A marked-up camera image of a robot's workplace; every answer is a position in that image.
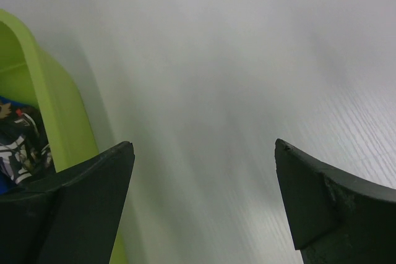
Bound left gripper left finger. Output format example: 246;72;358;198
1;142;135;263

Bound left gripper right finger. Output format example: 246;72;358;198
275;139;395;264

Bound blue t shirt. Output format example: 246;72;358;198
1;96;56;194

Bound lime green plastic bin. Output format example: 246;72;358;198
1;11;126;263

